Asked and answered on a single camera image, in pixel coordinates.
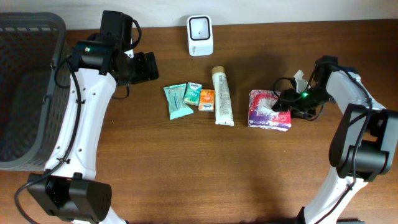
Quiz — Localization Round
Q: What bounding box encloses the red purple tissue pack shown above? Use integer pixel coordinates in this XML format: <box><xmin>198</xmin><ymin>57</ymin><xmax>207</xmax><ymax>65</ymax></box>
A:
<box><xmin>248</xmin><ymin>90</ymin><xmax>292</xmax><ymax>132</ymax></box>

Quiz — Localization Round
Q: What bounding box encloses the mint toilet wipes pack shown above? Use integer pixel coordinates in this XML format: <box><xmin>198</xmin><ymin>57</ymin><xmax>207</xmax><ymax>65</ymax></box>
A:
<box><xmin>164</xmin><ymin>83</ymin><xmax>193</xmax><ymax>120</ymax></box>

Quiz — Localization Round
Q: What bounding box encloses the teal Kleenex tissue pack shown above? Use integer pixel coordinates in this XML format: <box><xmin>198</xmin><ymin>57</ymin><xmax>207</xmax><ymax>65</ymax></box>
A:
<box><xmin>183</xmin><ymin>82</ymin><xmax>202</xmax><ymax>106</ymax></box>

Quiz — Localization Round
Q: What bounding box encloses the white tube with tan cap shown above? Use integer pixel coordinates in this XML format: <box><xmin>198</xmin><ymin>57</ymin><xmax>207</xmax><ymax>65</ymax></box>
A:
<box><xmin>211</xmin><ymin>66</ymin><xmax>234</xmax><ymax>126</ymax></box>

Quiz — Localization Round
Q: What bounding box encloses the orange Kleenex tissue pack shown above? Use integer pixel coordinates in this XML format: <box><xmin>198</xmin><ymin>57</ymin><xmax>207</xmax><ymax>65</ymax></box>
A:
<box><xmin>198</xmin><ymin>89</ymin><xmax>215</xmax><ymax>112</ymax></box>

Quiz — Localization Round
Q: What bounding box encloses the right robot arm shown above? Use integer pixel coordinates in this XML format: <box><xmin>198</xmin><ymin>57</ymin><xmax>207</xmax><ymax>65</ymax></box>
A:
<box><xmin>275</xmin><ymin>63</ymin><xmax>397</xmax><ymax>223</ymax></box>

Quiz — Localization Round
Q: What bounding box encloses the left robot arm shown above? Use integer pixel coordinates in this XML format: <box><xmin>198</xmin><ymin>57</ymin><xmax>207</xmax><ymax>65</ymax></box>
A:
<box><xmin>25</xmin><ymin>40</ymin><xmax>159</xmax><ymax>223</ymax></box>

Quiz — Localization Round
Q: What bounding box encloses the white barcode scanner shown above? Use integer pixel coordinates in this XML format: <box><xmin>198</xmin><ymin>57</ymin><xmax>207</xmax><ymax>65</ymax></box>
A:
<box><xmin>187</xmin><ymin>15</ymin><xmax>214</xmax><ymax>57</ymax></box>

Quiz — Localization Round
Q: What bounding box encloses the grey plastic mesh basket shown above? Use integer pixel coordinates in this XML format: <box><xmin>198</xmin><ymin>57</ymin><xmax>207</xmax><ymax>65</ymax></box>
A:
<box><xmin>1</xmin><ymin>12</ymin><xmax>70</xmax><ymax>171</ymax></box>

